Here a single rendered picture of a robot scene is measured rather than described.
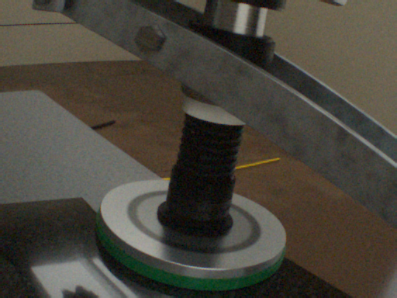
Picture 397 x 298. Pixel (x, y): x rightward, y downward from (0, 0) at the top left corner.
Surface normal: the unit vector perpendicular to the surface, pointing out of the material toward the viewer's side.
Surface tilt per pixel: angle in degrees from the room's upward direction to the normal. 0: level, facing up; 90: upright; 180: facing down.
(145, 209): 0
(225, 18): 90
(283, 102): 90
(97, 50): 90
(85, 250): 0
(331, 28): 90
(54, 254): 0
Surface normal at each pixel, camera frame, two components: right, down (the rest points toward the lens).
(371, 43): -0.77, 0.07
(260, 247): 0.18, -0.93
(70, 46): 0.62, 0.36
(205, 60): -0.45, 0.21
